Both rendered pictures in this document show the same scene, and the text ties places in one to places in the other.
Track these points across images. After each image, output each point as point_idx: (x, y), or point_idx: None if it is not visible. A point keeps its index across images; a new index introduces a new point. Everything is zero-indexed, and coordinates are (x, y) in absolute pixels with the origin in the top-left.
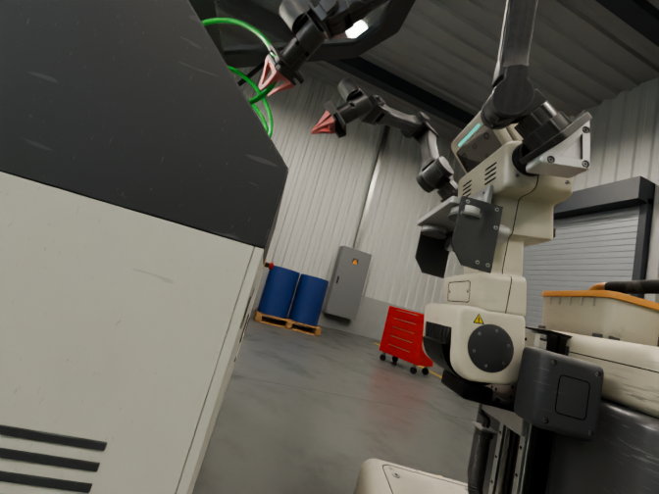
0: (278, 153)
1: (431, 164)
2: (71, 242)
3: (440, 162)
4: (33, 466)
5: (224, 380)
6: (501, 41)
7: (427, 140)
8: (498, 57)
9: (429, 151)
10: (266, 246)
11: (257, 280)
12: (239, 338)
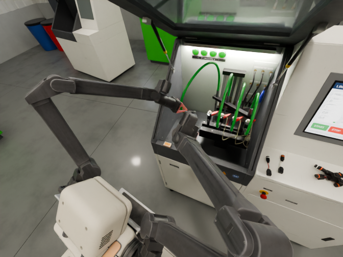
0: (151, 136)
1: (155, 213)
2: None
3: (145, 213)
4: None
5: (166, 171)
6: (80, 144)
7: (202, 245)
8: (84, 149)
9: (177, 230)
10: (163, 155)
11: (192, 171)
12: (199, 183)
